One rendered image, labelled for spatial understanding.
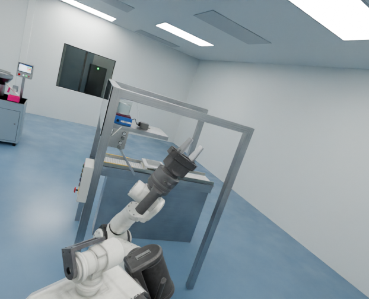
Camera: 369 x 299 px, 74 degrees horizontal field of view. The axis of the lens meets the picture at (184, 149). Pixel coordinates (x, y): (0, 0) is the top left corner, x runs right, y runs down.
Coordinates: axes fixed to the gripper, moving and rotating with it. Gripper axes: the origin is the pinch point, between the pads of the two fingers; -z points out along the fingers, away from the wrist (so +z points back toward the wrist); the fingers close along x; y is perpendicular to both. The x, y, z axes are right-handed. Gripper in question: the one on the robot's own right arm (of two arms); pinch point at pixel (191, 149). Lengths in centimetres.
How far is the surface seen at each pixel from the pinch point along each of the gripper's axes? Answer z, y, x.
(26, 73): 129, 435, 74
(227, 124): -21, 92, -70
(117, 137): 56, 155, -29
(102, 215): 136, 151, -71
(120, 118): 41, 162, -22
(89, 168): 62, 81, -4
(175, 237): 117, 143, -163
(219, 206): 36, 82, -116
